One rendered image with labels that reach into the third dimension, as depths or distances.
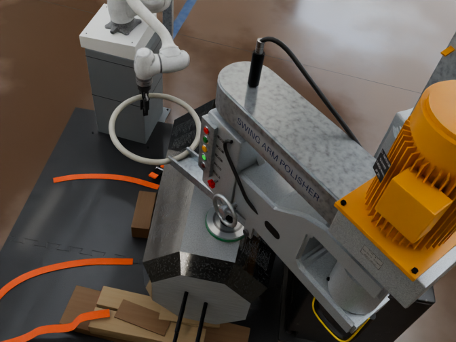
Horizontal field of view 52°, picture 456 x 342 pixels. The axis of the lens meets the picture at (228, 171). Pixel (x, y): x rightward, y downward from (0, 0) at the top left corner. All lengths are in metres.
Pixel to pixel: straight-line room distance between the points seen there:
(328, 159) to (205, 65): 3.14
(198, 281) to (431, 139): 1.43
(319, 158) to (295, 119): 0.17
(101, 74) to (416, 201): 2.66
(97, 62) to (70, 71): 1.11
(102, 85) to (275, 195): 2.05
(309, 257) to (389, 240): 0.51
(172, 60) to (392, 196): 1.64
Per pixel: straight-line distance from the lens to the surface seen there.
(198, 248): 2.19
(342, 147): 1.49
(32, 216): 3.42
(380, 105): 4.50
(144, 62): 2.44
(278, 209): 1.65
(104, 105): 3.59
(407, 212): 1.11
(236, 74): 1.65
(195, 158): 2.38
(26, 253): 3.27
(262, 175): 1.74
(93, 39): 3.24
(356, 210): 1.32
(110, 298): 2.82
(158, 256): 2.29
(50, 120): 4.00
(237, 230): 2.23
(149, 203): 3.20
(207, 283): 2.21
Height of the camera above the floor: 2.75
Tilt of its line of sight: 50 degrees down
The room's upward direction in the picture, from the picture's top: 9 degrees clockwise
